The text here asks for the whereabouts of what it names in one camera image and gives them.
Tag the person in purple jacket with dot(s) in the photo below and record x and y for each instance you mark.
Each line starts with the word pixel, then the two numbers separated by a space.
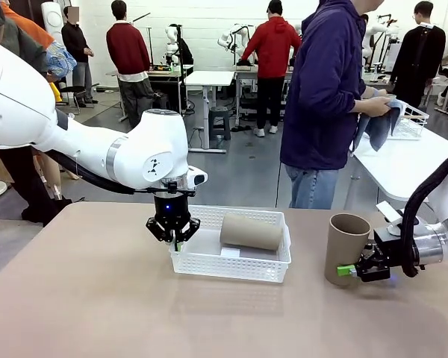
pixel 321 93

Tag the tan tall cup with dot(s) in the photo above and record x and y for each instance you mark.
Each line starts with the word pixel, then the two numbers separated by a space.
pixel 250 233
pixel 341 250

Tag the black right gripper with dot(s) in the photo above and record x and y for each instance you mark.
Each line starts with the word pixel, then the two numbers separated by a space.
pixel 390 248

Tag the white perforated plastic basket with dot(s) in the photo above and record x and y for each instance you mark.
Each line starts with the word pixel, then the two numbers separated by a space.
pixel 227 266

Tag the grey-top desk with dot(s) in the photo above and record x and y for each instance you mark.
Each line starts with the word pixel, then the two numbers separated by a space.
pixel 246 74

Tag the blue cloth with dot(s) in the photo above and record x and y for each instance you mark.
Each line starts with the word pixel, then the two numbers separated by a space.
pixel 381 127

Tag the black stool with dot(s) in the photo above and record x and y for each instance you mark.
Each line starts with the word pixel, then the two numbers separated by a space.
pixel 161 106

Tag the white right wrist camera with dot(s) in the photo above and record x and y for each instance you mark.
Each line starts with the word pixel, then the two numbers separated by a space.
pixel 390 212

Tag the person in grey-green jacket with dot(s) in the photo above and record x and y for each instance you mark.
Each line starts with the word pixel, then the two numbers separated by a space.
pixel 22 48

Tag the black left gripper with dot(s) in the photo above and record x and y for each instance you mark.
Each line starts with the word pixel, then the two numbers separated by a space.
pixel 171 209

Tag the purple-jacket person's right hand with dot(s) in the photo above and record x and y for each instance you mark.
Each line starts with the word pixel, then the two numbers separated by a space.
pixel 373 107

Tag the man in maroon sweater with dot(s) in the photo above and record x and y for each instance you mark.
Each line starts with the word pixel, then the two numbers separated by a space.
pixel 128 48

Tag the white standing desk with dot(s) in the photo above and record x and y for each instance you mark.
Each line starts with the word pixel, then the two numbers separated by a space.
pixel 209 78

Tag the person with glasses in black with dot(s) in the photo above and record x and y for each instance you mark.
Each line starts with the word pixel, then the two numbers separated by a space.
pixel 418 56

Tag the purple-jacket person's left hand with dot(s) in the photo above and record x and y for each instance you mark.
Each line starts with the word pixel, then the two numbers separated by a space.
pixel 377 93

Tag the long desk with boards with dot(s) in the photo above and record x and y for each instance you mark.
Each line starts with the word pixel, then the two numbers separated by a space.
pixel 373 78

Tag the white paper label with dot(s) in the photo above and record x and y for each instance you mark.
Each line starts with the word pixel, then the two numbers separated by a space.
pixel 229 252

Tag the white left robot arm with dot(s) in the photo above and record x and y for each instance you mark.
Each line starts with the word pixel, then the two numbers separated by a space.
pixel 142 141

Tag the grey step stool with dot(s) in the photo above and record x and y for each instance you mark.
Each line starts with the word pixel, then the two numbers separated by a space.
pixel 219 112

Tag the seated person in black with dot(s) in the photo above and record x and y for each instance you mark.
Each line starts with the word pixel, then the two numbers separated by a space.
pixel 184 52

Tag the white rounded table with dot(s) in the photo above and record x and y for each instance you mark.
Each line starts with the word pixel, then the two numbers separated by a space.
pixel 395 168

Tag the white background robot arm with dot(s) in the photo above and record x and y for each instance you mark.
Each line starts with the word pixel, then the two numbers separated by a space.
pixel 373 30
pixel 227 37
pixel 170 37

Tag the person in black clothes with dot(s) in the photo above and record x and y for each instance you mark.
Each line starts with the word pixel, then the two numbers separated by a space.
pixel 76 41

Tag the man in red hoodie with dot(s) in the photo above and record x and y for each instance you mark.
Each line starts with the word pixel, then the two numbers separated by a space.
pixel 274 44

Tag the black chair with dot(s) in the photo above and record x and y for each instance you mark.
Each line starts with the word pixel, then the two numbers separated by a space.
pixel 69 89

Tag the wooden-top desk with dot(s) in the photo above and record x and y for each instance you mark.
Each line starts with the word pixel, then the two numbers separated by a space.
pixel 164 74

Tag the person in orange patterned jacket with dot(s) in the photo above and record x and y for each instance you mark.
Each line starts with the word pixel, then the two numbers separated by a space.
pixel 59 59

